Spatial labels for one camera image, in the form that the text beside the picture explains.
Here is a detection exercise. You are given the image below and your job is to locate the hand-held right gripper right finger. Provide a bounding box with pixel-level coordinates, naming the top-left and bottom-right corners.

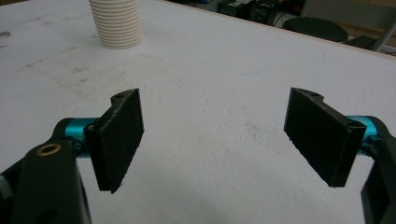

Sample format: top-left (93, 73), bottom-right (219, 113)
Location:
top-left (283, 87), bottom-right (367, 189)

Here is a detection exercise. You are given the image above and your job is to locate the white metal stand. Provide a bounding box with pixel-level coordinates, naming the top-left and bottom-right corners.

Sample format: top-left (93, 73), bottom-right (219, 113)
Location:
top-left (371, 13), bottom-right (396, 53)

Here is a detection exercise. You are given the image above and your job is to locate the stack of white paper cups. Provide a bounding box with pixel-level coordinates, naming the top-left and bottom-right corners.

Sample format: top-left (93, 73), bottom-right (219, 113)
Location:
top-left (88, 0), bottom-right (144, 49)

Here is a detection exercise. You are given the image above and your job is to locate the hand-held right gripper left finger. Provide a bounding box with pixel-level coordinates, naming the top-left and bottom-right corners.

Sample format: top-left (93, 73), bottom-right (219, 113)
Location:
top-left (83, 88), bottom-right (146, 195)

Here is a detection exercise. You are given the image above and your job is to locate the black round stool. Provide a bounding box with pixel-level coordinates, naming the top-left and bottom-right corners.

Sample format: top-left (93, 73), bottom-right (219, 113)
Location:
top-left (282, 16), bottom-right (349, 44)

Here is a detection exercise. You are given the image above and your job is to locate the white foam mat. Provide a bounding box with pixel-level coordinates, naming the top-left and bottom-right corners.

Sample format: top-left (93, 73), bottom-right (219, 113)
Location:
top-left (0, 0), bottom-right (396, 224)

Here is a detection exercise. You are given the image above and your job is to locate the black flat box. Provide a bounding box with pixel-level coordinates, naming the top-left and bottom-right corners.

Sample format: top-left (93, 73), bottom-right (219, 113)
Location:
top-left (345, 35), bottom-right (378, 49)

